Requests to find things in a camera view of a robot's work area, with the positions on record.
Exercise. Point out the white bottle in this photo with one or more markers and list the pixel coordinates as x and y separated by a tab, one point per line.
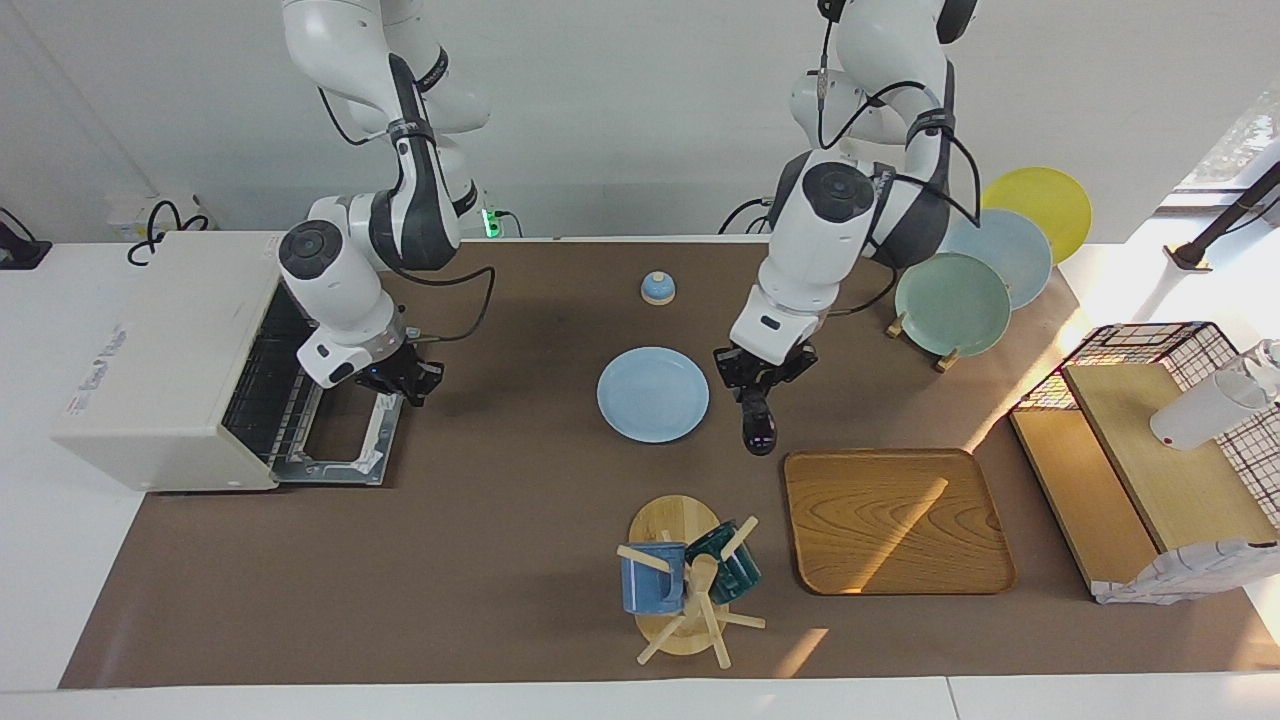
1200	415

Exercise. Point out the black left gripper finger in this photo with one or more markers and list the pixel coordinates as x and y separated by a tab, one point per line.
779	383
745	392

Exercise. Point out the pale green plate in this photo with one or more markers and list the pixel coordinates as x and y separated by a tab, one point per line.
950	305

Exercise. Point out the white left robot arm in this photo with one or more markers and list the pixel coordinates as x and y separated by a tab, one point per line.
830	230

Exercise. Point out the wooden step shelf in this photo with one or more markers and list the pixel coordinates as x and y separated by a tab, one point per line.
1170	470

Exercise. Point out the white wall adapter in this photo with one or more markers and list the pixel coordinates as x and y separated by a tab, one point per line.
125	212

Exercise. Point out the glass oven door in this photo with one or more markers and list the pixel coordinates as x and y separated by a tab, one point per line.
375	450

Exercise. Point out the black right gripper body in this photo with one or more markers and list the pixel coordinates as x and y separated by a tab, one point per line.
405	370

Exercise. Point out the wooden plate rack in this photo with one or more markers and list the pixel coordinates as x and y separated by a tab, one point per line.
945	362

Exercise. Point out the rectangular wooden tray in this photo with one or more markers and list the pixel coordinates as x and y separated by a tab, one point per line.
900	520

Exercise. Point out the white marbled cloth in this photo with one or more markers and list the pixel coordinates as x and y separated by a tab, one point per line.
1190	575

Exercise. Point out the wooden mug tree stand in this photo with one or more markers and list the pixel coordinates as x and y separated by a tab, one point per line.
670	520

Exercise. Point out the large pale blue plate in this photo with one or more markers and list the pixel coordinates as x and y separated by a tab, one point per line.
1020	255

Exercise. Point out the brown table mat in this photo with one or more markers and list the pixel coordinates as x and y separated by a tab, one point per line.
500	560

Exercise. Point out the dark green mug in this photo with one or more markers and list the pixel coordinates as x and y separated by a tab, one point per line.
735	570

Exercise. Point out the yellow plate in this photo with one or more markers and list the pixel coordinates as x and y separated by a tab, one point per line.
1045	200

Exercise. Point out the light blue ridged plate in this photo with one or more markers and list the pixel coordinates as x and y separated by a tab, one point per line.
652	395

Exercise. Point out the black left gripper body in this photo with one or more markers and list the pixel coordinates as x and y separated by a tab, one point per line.
765	370

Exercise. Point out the black pole stand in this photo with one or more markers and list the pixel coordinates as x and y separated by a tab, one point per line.
1225	225

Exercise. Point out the black device on table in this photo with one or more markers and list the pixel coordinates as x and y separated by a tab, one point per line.
20	250

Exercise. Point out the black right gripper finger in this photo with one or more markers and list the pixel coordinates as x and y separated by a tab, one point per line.
413	396
435	380

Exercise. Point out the beige toaster oven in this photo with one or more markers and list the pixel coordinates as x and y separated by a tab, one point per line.
170	350

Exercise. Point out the blue mug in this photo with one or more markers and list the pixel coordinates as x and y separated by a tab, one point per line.
650	585

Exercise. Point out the window with frame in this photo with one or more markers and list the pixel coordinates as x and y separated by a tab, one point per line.
1240	140

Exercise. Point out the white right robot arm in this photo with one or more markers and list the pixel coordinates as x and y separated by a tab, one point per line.
340	280

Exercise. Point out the dark purple eggplant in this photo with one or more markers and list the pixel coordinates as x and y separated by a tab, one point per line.
759	425

